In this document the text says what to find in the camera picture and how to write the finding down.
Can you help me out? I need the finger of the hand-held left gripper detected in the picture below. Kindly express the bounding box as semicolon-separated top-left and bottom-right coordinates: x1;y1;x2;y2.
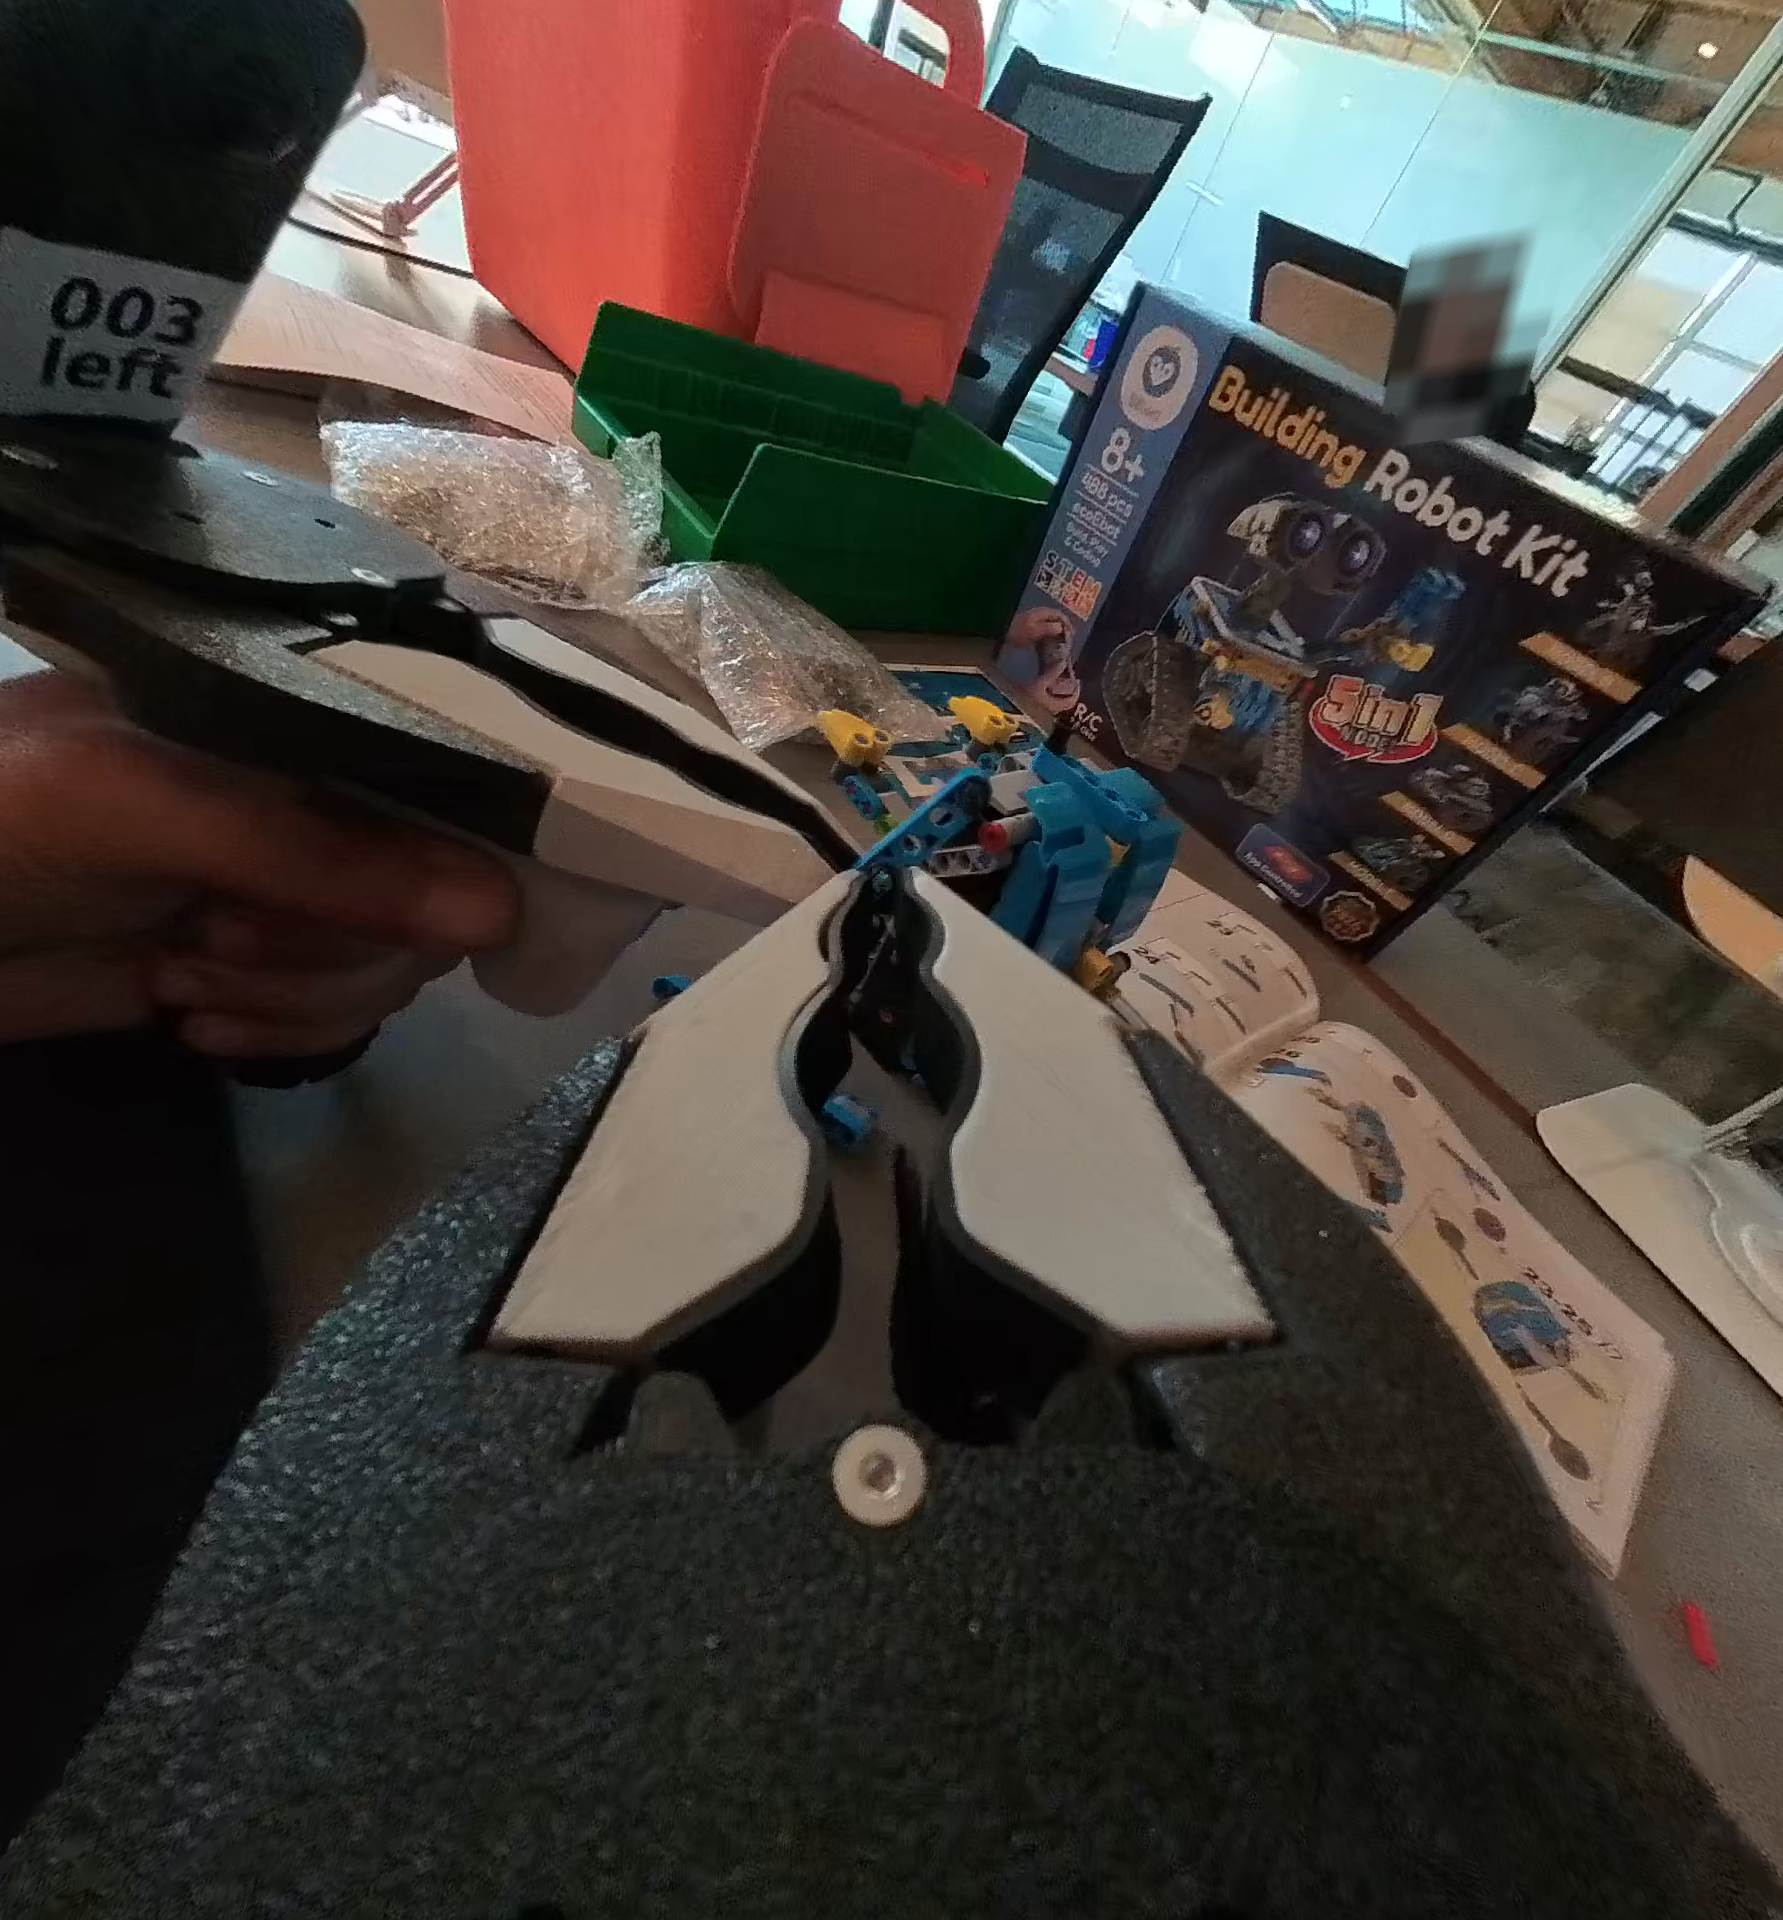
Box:
453;606;842;871
308;642;853;927

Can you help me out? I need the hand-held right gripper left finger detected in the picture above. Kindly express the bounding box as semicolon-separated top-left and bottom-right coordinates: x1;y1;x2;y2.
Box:
490;871;871;1366

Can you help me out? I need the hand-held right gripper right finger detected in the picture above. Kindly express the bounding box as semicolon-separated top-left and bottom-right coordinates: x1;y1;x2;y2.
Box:
898;871;1277;1358

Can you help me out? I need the grey desk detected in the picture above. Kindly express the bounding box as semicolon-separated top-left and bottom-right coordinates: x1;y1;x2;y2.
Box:
173;406;1783;1920

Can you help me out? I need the person's left hand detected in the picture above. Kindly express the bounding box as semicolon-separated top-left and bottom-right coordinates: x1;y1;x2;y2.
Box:
0;675;525;1089

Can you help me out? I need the green box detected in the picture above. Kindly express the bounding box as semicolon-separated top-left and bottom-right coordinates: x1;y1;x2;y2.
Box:
571;300;1055;636

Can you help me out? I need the blue sticker sheet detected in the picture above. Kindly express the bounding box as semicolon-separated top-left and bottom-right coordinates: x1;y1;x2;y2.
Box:
886;661;1050;761

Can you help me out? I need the blue yellow toy vehicle model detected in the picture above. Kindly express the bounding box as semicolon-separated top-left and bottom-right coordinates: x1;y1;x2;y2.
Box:
817;703;1184;993

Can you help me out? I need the open instruction booklet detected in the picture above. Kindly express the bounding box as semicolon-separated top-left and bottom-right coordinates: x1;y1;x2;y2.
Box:
1108;883;1678;1577

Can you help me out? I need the orange plastic case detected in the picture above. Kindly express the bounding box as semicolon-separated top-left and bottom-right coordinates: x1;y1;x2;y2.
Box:
440;0;1034;410

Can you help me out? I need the white tray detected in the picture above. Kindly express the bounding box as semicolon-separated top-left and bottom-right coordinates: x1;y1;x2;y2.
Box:
1534;1082;1783;1474

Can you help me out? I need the dark printed toy box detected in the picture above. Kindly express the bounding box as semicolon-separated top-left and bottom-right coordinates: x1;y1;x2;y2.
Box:
996;281;1778;965

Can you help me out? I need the black mesh office chair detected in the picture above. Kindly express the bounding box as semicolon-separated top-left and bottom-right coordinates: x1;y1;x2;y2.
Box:
950;45;1214;443

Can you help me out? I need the white round dish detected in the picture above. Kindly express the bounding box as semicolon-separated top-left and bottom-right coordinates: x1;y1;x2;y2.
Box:
1692;1147;1783;1358

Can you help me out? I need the thin wooden board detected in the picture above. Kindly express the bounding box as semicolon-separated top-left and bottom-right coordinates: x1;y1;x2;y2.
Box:
1675;854;1783;999

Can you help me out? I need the dark brown board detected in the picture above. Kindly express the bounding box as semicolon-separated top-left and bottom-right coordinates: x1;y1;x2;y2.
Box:
1573;592;1783;919

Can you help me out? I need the tan backed black chair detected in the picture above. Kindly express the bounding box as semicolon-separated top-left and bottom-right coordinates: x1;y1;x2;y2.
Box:
1250;210;1416;384

